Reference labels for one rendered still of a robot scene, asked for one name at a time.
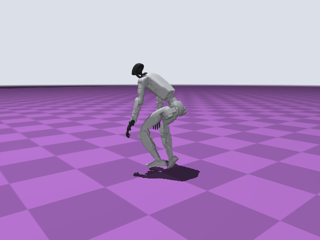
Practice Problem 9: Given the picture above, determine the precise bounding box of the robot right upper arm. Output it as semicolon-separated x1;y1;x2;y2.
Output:
156;96;163;103

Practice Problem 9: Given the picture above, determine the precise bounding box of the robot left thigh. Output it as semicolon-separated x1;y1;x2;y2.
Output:
139;106;177;136

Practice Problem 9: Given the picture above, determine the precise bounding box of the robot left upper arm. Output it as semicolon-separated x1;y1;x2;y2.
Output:
137;76;149;106

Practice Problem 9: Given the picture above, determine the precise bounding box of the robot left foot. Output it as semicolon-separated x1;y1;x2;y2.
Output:
146;159;167;167

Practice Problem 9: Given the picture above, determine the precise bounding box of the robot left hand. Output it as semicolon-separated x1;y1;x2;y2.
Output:
126;120;135;138

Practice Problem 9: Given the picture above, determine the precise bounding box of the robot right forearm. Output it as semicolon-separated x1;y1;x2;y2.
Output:
156;100;164;111

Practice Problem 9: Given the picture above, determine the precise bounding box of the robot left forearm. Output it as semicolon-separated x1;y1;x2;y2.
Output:
130;98;141;124

